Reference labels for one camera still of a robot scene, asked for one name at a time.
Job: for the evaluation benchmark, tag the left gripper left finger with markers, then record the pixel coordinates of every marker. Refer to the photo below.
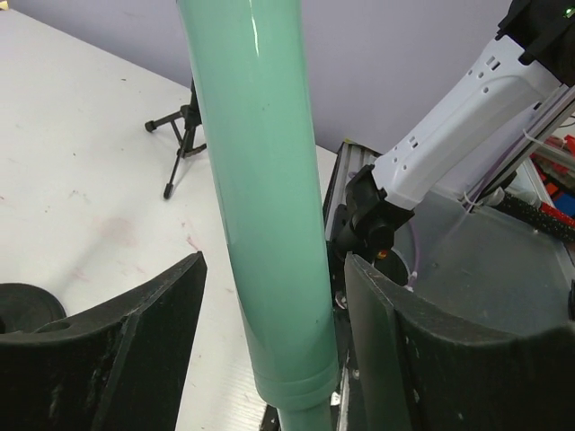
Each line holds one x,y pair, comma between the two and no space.
120,365

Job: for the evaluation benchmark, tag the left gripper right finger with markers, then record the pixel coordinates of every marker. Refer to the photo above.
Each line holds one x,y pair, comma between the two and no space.
422,368

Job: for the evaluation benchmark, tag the teal toy microphone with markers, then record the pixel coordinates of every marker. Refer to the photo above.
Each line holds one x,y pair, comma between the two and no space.
249,69

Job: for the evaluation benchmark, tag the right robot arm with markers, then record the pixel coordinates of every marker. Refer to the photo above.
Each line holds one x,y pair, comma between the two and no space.
530,57

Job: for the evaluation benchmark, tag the black tripod mic stand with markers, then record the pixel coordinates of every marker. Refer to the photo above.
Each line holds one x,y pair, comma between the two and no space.
184,122

